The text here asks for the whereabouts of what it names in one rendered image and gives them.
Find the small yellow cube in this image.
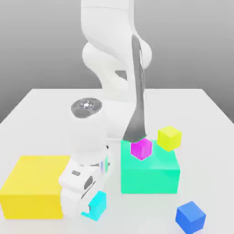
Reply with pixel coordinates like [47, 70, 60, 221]
[157, 125, 183, 152]

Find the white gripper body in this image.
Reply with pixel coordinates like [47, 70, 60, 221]
[59, 180, 106, 219]

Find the small blue cube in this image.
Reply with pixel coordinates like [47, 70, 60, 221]
[175, 201, 207, 234]

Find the large yellow box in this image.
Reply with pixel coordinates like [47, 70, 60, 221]
[0, 155, 71, 220]

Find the small cyan cube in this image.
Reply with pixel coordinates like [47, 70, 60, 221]
[81, 190, 107, 222]

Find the large green box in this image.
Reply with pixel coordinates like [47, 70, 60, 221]
[120, 139, 181, 195]

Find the small magenta cube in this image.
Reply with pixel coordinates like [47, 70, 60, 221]
[130, 138, 153, 161]

